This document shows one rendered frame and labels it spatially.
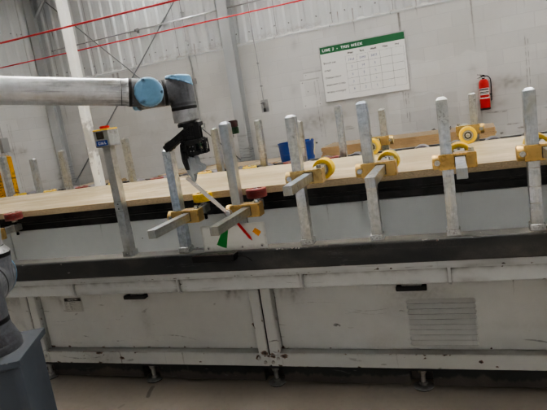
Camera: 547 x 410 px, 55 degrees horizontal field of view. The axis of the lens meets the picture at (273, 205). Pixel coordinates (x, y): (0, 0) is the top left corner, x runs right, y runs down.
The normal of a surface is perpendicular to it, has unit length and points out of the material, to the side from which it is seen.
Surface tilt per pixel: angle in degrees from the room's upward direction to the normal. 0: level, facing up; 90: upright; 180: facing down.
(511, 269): 90
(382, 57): 90
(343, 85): 90
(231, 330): 90
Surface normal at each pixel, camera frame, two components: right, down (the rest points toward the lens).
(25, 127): 0.92, -0.07
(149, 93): 0.36, 0.12
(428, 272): -0.31, 0.22
